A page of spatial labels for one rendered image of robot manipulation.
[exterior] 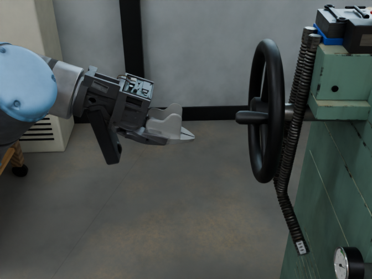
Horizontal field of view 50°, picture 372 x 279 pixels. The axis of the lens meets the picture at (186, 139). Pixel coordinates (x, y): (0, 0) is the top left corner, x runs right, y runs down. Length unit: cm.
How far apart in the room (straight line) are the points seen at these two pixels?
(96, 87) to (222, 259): 106
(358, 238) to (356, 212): 5
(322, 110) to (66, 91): 44
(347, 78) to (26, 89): 53
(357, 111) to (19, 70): 56
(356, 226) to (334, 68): 31
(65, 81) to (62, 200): 126
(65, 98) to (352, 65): 49
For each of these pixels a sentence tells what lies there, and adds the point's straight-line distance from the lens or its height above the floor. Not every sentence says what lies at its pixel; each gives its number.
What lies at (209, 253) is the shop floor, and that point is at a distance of 160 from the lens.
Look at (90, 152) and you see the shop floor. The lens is 215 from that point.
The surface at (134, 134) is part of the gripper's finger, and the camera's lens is 68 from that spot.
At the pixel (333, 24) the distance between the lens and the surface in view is 77.
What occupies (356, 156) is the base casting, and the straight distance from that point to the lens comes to 85.
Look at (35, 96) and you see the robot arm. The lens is 50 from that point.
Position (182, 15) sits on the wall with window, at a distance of 211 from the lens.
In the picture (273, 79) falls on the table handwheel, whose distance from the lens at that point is 71.
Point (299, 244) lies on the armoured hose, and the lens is 89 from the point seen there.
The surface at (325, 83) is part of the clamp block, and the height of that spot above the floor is 90.
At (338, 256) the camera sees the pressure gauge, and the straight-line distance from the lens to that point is 77.
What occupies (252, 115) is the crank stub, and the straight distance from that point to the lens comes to 71.
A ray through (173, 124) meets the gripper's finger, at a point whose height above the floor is 86.
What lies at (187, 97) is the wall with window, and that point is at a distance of 229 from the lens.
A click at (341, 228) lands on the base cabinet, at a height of 59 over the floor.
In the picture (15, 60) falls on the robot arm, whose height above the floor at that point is 104.
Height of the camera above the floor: 122
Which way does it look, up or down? 34 degrees down
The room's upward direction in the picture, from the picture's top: straight up
